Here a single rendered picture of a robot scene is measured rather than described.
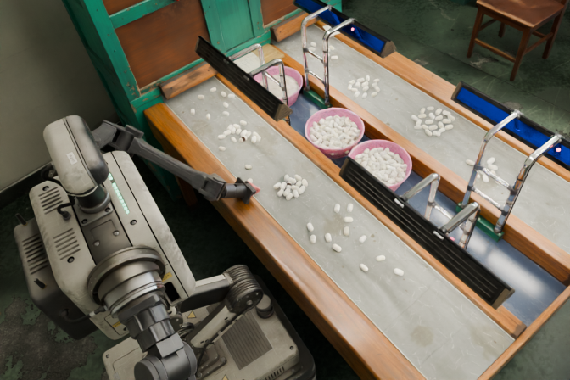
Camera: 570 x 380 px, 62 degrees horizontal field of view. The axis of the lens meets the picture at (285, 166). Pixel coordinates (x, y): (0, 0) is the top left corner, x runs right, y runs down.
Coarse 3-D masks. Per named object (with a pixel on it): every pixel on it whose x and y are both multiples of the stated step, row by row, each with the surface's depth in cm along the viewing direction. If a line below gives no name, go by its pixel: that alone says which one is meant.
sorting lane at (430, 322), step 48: (192, 96) 242; (240, 144) 216; (288, 144) 213; (336, 192) 193; (336, 240) 178; (384, 240) 177; (384, 288) 164; (432, 288) 163; (432, 336) 152; (480, 336) 151
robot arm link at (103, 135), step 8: (104, 120) 175; (104, 128) 170; (112, 128) 173; (120, 128) 176; (96, 136) 144; (104, 136) 160; (112, 136) 171; (120, 136) 177; (128, 136) 177; (104, 144) 163; (112, 144) 177; (120, 144) 177; (128, 144) 178
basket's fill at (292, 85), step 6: (276, 78) 246; (288, 78) 246; (270, 84) 242; (276, 84) 243; (288, 84) 242; (294, 84) 242; (270, 90) 240; (276, 90) 239; (288, 90) 238; (294, 90) 238; (276, 96) 236
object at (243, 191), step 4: (240, 180) 189; (236, 184) 184; (240, 184) 186; (244, 184) 188; (236, 188) 183; (240, 188) 184; (244, 188) 186; (248, 188) 186; (236, 192) 183; (240, 192) 184; (244, 192) 186; (248, 192) 186; (252, 192) 185; (236, 196) 184; (240, 196) 186; (244, 196) 187; (248, 196) 186; (244, 200) 187; (248, 200) 186
